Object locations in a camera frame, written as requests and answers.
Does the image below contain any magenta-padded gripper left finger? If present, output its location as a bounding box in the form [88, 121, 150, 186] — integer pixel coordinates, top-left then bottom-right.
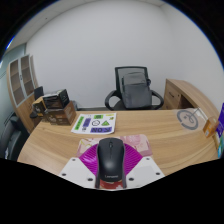
[59, 143, 99, 188]

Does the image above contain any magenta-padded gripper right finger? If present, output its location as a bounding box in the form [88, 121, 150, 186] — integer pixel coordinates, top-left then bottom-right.
[123, 143, 165, 188]

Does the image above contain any black computer mouse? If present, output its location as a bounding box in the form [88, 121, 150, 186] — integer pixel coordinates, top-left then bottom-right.
[95, 137, 128, 190]

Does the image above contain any pink cartoon print mouse pad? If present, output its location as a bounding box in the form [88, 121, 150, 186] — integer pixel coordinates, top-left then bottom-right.
[75, 134, 154, 164]

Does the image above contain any white sticker sheet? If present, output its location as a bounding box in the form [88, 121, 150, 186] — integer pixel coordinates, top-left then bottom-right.
[70, 112, 118, 135]

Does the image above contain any large brown cardboard box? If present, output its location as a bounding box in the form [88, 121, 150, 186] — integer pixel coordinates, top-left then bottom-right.
[44, 100, 77, 126]

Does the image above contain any black mesh office chair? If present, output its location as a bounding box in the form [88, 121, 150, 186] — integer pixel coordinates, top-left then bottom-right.
[104, 65, 165, 111]

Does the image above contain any clear bag with round print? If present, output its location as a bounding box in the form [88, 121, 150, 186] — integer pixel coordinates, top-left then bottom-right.
[175, 107, 209, 132]

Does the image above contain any black carton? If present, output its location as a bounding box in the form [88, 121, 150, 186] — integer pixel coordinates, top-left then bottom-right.
[42, 88, 70, 110]

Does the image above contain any grey backpack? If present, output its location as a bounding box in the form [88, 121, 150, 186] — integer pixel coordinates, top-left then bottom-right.
[120, 71, 153, 110]

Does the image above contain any small brown cardboard box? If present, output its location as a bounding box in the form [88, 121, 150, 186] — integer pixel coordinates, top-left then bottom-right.
[32, 96, 48, 118]

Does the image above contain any large black leather chair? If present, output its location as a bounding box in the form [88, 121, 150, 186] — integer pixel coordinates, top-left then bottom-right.
[0, 111, 30, 161]

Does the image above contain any orange box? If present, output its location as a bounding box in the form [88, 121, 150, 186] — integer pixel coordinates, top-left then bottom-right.
[202, 116, 220, 139]

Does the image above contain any small black chair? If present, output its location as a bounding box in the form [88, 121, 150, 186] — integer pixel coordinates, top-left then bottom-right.
[29, 85, 45, 119]

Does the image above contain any wooden side desk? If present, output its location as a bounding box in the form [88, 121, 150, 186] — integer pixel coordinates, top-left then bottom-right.
[162, 78, 219, 121]

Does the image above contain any wooden shelf unit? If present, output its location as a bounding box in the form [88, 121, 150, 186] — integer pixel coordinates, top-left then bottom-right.
[6, 54, 39, 133]

